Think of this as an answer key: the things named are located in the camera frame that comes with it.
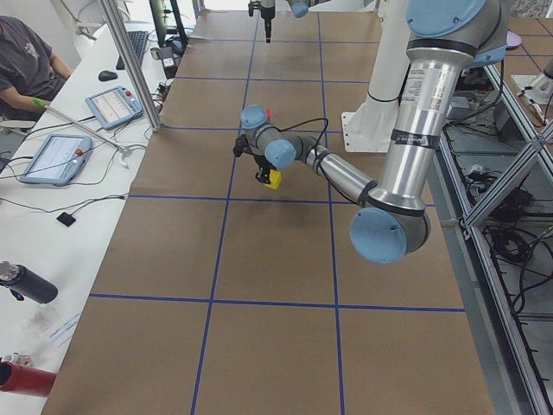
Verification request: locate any red bottle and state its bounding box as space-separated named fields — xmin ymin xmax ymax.
xmin=1 ymin=361 xmax=57 ymax=398

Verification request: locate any small black square pad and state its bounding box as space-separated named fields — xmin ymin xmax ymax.
xmin=56 ymin=212 xmax=76 ymax=227

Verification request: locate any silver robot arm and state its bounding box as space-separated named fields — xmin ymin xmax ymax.
xmin=248 ymin=0 xmax=327 ymax=43
xmin=233 ymin=1 xmax=511 ymax=264

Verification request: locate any aluminium frame post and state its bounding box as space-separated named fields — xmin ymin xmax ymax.
xmin=99 ymin=0 xmax=161 ymax=132

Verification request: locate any blue teach pendant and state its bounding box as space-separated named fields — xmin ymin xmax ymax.
xmin=19 ymin=133 xmax=92 ymax=186
xmin=85 ymin=86 xmax=143 ymax=131

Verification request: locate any black keyboard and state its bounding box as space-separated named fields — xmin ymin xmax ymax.
xmin=127 ymin=30 xmax=149 ymax=67

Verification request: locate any green handled grabber stick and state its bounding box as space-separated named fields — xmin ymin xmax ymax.
xmin=32 ymin=97 xmax=148 ymax=170

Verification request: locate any aluminium table frame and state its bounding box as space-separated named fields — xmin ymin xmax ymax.
xmin=431 ymin=62 xmax=552 ymax=414

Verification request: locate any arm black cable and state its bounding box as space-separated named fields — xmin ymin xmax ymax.
xmin=278 ymin=118 xmax=377 ymax=204

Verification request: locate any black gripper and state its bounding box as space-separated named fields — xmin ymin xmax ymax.
xmin=253 ymin=154 xmax=275 ymax=183
xmin=259 ymin=0 xmax=276 ymax=43

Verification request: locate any black computer mouse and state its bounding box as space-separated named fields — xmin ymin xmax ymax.
xmin=98 ymin=70 xmax=118 ymax=82

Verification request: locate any near blue teach pendant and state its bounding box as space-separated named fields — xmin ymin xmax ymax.
xmin=19 ymin=133 xmax=92 ymax=186

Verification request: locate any black water bottle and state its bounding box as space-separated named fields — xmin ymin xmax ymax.
xmin=1 ymin=261 xmax=58 ymax=304

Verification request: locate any person in grey shirt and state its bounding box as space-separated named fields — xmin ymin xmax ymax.
xmin=1 ymin=16 xmax=73 ymax=121

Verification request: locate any far blue teach pendant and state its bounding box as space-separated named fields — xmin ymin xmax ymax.
xmin=85 ymin=86 xmax=143 ymax=131

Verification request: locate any yellow cube block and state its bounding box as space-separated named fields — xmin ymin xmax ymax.
xmin=264 ymin=169 xmax=283 ymax=190

